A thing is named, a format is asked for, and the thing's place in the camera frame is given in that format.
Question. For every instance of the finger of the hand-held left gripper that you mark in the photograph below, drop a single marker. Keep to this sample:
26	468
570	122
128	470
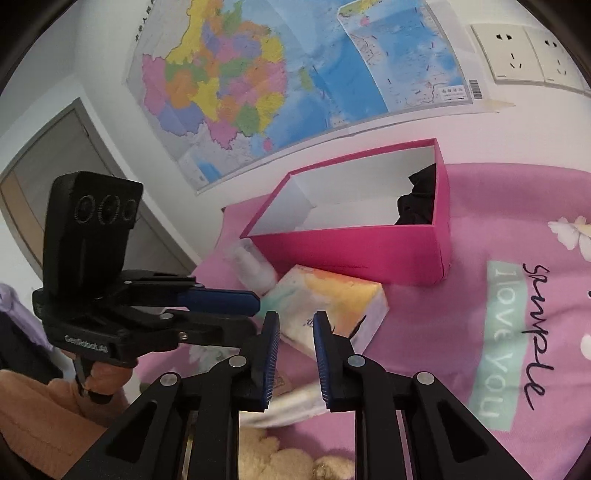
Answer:
221	301
217	330

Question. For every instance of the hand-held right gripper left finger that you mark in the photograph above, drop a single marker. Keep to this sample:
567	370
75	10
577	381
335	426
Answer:
271	360

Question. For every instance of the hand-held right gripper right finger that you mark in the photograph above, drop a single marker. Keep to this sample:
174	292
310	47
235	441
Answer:
323	360

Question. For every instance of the pastel tissue pack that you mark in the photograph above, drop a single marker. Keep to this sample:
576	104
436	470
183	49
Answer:
332	295

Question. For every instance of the beige plush toy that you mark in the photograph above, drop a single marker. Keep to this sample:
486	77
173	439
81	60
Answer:
258	457

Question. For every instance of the pink cardboard box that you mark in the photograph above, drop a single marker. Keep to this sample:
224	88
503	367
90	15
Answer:
346	249

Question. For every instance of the person's left forearm orange sleeve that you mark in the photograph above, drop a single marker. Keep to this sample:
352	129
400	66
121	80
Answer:
37	415

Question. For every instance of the person's left hand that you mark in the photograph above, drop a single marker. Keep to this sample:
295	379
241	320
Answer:
108	378

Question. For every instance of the clear plastic bottle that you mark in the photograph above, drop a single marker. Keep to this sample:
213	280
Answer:
251	272

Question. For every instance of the grey door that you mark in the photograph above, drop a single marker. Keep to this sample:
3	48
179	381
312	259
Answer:
27	184

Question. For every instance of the purple cloth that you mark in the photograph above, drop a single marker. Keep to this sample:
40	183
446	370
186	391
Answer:
16	302

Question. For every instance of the dark cloth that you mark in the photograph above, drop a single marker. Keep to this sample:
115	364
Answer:
23	346

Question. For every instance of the black cloth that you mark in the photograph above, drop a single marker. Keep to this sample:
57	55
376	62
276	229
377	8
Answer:
418	198

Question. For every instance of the colourful wall map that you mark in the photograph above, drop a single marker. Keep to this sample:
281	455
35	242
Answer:
277	69

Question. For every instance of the white wall socket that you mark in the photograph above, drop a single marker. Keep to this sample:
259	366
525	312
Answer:
558	57
508	53

